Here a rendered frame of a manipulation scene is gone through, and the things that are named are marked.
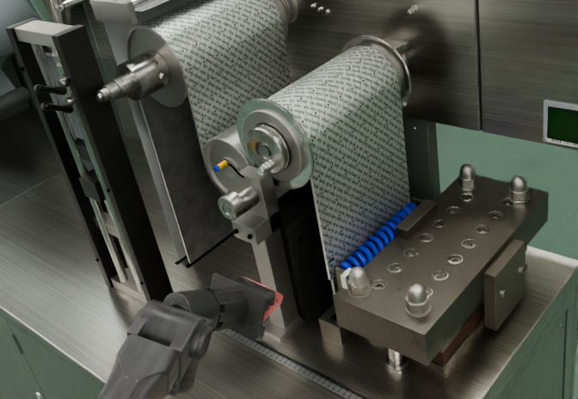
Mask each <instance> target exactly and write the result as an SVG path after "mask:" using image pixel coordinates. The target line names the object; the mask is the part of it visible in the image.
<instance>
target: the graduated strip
mask: <svg viewBox="0 0 578 399"><path fill-rule="evenodd" d="M219 332H220V333H221V334H223V335H226V336H228V337H230V338H231V339H232V340H234V341H237V342H239V343H241V344H243V345H245V346H246V347H248V348H250V349H252V350H254V351H256V352H257V353H259V354H261V355H263V356H265V357H267V358H268V359H271V360H272V361H274V362H276V363H278V364H279V365H282V366H284V367H285V368H287V369H289V370H291V371H293V372H295V373H297V374H298V375H300V376H302V377H303V378H306V379H308V380H310V381H311V382H313V383H314V384H317V385H319V386H321V387H323V388H324V389H326V390H328V391H330V392H332V393H334V394H336V395H338V396H339V397H341V398H343V399H371V398H369V397H367V396H364V395H362V394H360V393H359V392H358V391H356V390H353V389H351V388H349V387H347V386H346V385H344V384H341V383H339V382H338V381H336V380H334V379H333V378H330V377H328V376H326V375H324V374H322V373H321V372H319V371H317V370H315V369H313V368H311V367H309V366H307V365H305V364H303V363H301V362H299V361H297V360H295V359H294V358H292V357H290V356H288V355H286V354H284V353H282V352H280V351H278V350H276V349H274V348H273V347H270V346H269V345H267V344H265V343H263V342H261V341H252V340H251V339H249V338H247V337H245V336H243V335H240V334H239V333H237V332H236V331H234V330H232V329H230V328H228V329H224V330H219Z"/></svg>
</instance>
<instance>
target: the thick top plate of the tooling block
mask: <svg viewBox="0 0 578 399"><path fill-rule="evenodd" d="M477 182H478V185H479V186H478V188H477V189H475V190H472V191H463V190H460V189H459V188H458V178H457V179H456V180H455V181H454V182H453V183H452V184H451V185H450V186H449V187H448V188H447V189H446V190H445V191H444V192H443V193H441V194H440V195H439V196H438V197H437V198H436V199H435V200H434V201H435V202H438V211H437V212H436V213H435V214H434V215H433V216H432V217H431V218H430V219H429V220H428V221H427V222H426V223H425V224H424V225H423V226H422V227H421V228H420V229H419V230H418V231H417V232H416V233H415V234H414V235H413V236H412V237H411V238H410V239H409V240H408V239H405V238H402V237H400V236H396V237H395V238H394V239H393V240H392V241H390V242H389V243H388V244H387V245H386V246H385V247H384V248H383V249H382V250H381V251H380V252H379V253H378V254H377V255H376V256H374V257H373V258H372V259H371V260H370V261H369V262H368V263H367V264H366V265H365V266H364V267H363V268H364V269H365V271H366V275H367V278H368V279H369V280H370V283H371V287H372V294H371V295H370V296H369V297H367V298H363V299H354V298H351V297H350V296H349V295H348V289H345V288H341V289H340V290H339V291H338V292H337V293H336V294H335V295H334V296H333V299H334V304H335V313H336V318H337V322H338V326H340V327H342V328H345V329H347V330H349V331H351V332H354V333H356V334H357V335H361V336H363V337H365V338H367V339H368V340H371V341H374V342H376V343H378V344H380V345H382V346H384V347H387V348H389V349H391V350H393V351H395V352H397V353H400V354H402V355H404V356H406V357H409V358H411V359H413V360H415V361H418V362H420V363H422V364H424V365H429V364H430V362H431V361H432V360H433V359H434V357H435V356H436V355H437V354H438V352H439V351H440V350H441V349H442V347H443V346H444V345H445V344H446V343H447V342H448V341H449V340H450V338H451V337H452V336H453V335H454V333H455V332H456V331H457V330H458V328H459V327H460V326H461V325H462V324H463V322H464V321H465V320H466V318H467V317H468V316H469V315H470V313H471V312H472V311H473V310H474V309H475V308H476V307H477V306H478V304H479V303H480V302H481V301H482V300H483V298H484V289H483V273H484V272H485V271H486V269H487V268H488V267H489V266H490V265H491V263H492V262H493V261H494V260H495V259H496V257H497V256H498V255H499V254H500V253H501V252H502V250H503V249H504V248H505V247H506V246H507V245H508V244H509V243H510V242H511V241H512V239H517V240H520V241H522V242H525V247H526V246H527V244H528V243H529V242H530V241H531V240H532V239H533V238H534V237H535V236H536V234H537V233H538V232H539V230H540V229H541V228H542V227H543V226H544V224H545V223H546V222H547V221H548V198H549V192H546V191H543V190H539V189H536V188H531V187H529V195H530V200H529V201H528V202H527V203H525V204H514V203H511V202H509V201H508V199H507V196H508V189H509V188H510V182H506V181H500V180H496V179H492V178H488V177H485V176H481V175H477ZM413 283H420V284H421V285H423V286H424V288H425V290H426V293H427V296H428V297H429V303H430V305H431V311H430V313H429V314H428V315H427V316H424V317H419V318H416V317H412V316H409V315H408V314H407V313H406V311H405V306H406V303H405V298H406V297H407V290H408V288H409V286H410V285H411V284H413Z"/></svg>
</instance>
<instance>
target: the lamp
mask: <svg viewBox="0 0 578 399"><path fill-rule="evenodd" d="M549 137H551V138H559V139H564V140H568V141H573V142H578V113H577V112H571V111H566V110H561V109H555V108H550V121H549Z"/></svg>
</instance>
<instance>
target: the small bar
mask: <svg viewBox="0 0 578 399"><path fill-rule="evenodd" d="M437 211H438V202H435V201H432V200H429V199H425V200H423V201H422V202H421V203H420V204H419V205H418V206H417V207H416V208H415V209H414V210H413V211H412V212H411V213H410V214H409V215H408V216H407V217H406V218H405V219H404V220H403V221H402V222H401V223H400V224H398V225H397V226H396V235H397V236H400V237H402V238H405V239H408V240H409V239H410V238H411V237H412V236H413V235H414V234H415V233H416V232H417V231H418V230H419V229H420V228H421V227H422V226H423V225H424V224H425V223H426V222H427V221H428V220H429V219H430V218H431V217H432V216H433V215H434V214H435V213H436V212H437Z"/></svg>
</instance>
